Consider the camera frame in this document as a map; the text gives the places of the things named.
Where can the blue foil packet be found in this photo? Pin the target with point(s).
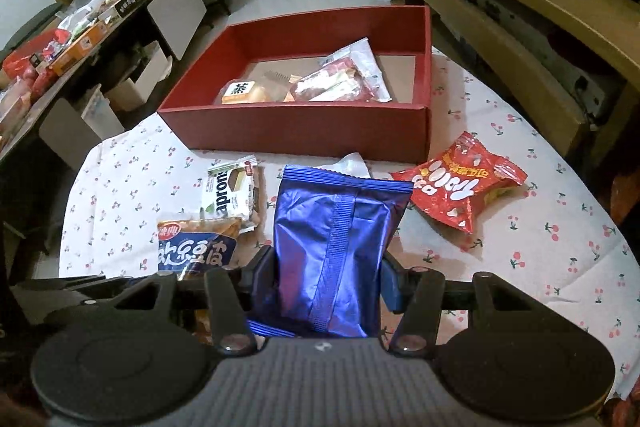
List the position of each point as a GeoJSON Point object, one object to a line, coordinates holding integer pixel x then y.
{"type": "Point", "coordinates": [325, 247]}

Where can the red plastic bag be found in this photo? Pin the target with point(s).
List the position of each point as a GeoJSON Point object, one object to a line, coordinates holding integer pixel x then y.
{"type": "Point", "coordinates": [25, 62]}
{"type": "Point", "coordinates": [627, 414]}

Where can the wooden television cabinet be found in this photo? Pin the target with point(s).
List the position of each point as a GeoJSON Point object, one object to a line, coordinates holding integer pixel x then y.
{"type": "Point", "coordinates": [500, 7]}

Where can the cherry print tablecloth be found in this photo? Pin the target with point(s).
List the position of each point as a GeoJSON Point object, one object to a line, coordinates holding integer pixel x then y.
{"type": "Point", "coordinates": [525, 257]}

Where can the orange flat box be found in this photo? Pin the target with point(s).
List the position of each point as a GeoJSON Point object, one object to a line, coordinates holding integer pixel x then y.
{"type": "Point", "coordinates": [75, 52]}

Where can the red cardboard box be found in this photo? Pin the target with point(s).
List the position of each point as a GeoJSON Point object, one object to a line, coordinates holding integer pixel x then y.
{"type": "Point", "coordinates": [300, 132]}

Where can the brown bread packet blue label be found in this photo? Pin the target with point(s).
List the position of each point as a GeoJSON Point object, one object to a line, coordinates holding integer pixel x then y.
{"type": "Point", "coordinates": [200, 252]}

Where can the gold foil packet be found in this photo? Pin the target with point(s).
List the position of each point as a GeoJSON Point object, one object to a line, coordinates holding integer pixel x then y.
{"type": "Point", "coordinates": [288, 96]}

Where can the clear packet of red meat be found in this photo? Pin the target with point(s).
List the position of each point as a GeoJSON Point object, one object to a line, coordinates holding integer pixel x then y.
{"type": "Point", "coordinates": [330, 84]}

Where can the green and white cake packet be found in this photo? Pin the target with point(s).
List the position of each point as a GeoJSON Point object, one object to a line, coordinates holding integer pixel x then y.
{"type": "Point", "coordinates": [230, 194]}

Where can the dark side table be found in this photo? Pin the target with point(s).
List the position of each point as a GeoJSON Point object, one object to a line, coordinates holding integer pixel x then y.
{"type": "Point", "coordinates": [175, 12]}

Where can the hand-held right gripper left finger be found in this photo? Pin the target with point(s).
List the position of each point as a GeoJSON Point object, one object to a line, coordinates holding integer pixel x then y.
{"type": "Point", "coordinates": [262, 282]}

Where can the white power strip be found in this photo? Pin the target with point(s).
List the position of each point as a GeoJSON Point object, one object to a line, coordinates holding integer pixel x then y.
{"type": "Point", "coordinates": [590, 92]}

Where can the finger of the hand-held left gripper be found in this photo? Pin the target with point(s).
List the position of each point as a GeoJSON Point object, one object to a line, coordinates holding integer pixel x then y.
{"type": "Point", "coordinates": [55, 289]}

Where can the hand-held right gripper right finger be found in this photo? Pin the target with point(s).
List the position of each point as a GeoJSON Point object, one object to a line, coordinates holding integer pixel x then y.
{"type": "Point", "coordinates": [395, 292]}

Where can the white snack packet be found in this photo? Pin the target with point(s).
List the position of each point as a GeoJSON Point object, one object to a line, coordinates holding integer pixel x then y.
{"type": "Point", "coordinates": [355, 167]}

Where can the red heart print packet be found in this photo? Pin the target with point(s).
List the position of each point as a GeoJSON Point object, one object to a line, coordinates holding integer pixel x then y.
{"type": "Point", "coordinates": [450, 187]}

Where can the orange bag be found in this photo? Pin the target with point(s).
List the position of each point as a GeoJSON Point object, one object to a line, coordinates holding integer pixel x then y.
{"type": "Point", "coordinates": [625, 197]}

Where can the steamed bun packet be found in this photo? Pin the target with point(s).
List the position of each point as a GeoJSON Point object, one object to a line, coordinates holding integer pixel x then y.
{"type": "Point", "coordinates": [245, 91]}

